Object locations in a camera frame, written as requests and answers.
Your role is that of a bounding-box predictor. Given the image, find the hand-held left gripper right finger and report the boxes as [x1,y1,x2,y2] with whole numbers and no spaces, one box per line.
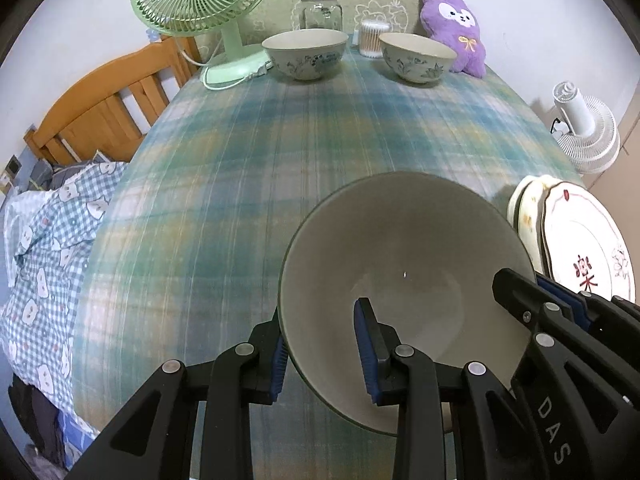
[352,297,548,480]

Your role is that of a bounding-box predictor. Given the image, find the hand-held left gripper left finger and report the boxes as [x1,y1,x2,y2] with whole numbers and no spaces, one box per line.
[62,307,290,480]

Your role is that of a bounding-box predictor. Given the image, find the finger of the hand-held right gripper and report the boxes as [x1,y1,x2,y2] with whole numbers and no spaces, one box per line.
[536,274,640,333]
[491,268,566,341]

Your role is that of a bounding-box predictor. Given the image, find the white plate with red character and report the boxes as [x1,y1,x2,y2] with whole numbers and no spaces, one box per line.
[537,182,637,306]

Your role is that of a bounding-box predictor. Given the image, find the grey-green floral ceramic bowl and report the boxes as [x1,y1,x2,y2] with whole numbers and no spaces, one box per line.
[261,30,348,82]
[277,171,538,436]
[378,33,458,86]

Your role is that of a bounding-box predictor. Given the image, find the white floor fan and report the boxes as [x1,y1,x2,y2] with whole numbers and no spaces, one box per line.
[552,80,622,175]

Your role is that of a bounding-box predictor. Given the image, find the blue bed sheet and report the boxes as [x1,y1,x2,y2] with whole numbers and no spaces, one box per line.
[55,407,101,456]

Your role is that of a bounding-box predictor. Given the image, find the dark cloth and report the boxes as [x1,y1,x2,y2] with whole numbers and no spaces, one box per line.
[7,375,68,466]

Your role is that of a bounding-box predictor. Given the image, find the blue checked printed blanket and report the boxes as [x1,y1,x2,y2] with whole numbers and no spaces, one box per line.
[0,160,132,411]

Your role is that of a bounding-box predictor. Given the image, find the purple plush toy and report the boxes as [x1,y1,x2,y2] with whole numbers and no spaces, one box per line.
[419,0,487,80]

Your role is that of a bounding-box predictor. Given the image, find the cotton swab container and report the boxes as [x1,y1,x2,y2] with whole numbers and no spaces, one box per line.
[359,20,393,57]

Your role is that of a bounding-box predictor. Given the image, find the grey plaid pillow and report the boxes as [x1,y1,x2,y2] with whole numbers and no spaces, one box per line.
[30,160,101,191]

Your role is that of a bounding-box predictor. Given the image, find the wooden bed headboard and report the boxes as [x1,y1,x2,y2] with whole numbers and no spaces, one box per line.
[23,37,203,166]

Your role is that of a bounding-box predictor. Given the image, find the clear glass jar dark lid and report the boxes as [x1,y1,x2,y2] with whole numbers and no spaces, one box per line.
[298,0,344,33]

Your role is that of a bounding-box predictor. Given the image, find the green fan power cable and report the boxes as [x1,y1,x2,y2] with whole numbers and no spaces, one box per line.
[172,35,273,81]

